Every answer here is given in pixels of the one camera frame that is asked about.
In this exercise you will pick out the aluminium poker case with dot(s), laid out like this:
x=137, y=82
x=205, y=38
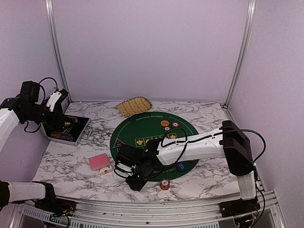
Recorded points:
x=78, y=131

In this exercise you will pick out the aluminium frame post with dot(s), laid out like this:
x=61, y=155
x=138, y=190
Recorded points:
x=55, y=44
x=243, y=49

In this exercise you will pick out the triangular all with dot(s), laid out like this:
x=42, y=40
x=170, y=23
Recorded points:
x=118, y=143

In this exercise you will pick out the red backed card deck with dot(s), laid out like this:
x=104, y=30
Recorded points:
x=99, y=162

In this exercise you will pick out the left aluminium frame post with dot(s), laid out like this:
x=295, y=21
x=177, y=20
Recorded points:
x=55, y=44

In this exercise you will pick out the orange big blind button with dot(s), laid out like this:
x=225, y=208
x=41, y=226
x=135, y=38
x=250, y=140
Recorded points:
x=165, y=123

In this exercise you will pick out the green round poker mat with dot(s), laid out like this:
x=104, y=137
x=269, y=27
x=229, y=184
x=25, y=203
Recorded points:
x=136, y=130

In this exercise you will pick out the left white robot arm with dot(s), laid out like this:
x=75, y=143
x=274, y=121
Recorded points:
x=18, y=110

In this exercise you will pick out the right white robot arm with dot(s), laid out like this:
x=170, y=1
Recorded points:
x=227, y=142

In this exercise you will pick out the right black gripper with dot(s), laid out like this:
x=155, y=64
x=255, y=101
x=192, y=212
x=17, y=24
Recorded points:
x=135, y=185

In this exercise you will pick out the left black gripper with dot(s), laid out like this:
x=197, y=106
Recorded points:
x=52, y=126

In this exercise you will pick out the front aluminium rail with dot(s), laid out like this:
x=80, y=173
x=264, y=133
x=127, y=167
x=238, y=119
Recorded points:
x=181, y=214

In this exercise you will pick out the blue small blind button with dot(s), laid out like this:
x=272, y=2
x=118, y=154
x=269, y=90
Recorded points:
x=181, y=166

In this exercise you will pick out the orange purple chip row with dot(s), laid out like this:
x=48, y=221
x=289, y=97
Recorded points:
x=62, y=136

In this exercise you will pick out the woven bamboo tray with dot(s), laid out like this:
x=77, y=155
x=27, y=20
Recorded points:
x=134, y=106

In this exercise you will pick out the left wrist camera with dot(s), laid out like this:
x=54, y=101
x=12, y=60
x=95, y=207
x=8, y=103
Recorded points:
x=56, y=97

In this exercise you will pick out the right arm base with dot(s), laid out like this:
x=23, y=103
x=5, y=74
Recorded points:
x=248, y=202

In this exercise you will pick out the red poker chip stack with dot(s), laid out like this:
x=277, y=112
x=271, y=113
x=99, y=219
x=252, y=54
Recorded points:
x=164, y=184

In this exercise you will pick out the black poker chip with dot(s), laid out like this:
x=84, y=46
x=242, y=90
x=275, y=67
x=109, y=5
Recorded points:
x=166, y=129

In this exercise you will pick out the ace card box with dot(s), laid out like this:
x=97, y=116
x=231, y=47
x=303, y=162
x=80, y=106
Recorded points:
x=105, y=170

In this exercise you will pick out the right aluminium frame post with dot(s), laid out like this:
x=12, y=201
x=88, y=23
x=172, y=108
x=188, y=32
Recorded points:
x=243, y=49

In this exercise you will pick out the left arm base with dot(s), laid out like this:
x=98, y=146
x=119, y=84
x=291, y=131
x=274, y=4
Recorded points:
x=52, y=203

